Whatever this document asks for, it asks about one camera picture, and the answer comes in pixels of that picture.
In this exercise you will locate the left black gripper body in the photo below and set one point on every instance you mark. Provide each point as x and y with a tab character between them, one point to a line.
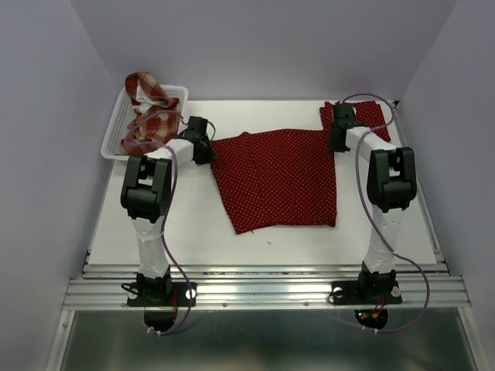
208	154

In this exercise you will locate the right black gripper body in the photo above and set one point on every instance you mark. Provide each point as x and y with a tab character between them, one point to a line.
335	144

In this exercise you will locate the red polka dot skirt pile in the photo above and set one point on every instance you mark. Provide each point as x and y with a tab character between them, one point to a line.
284	177

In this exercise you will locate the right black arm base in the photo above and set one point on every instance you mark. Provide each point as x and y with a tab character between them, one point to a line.
352	293

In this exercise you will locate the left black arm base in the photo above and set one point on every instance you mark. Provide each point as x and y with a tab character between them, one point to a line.
178	296

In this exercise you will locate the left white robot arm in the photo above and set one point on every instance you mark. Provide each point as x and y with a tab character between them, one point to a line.
146	195

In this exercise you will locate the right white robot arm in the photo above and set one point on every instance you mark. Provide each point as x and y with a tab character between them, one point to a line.
391	186

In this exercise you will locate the red plaid skirt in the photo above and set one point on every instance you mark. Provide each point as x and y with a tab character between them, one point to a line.
157	115

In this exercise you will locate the white plastic basket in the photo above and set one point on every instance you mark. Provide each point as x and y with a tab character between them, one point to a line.
123	114

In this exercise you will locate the aluminium rail frame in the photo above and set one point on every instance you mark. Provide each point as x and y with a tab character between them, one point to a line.
262	296

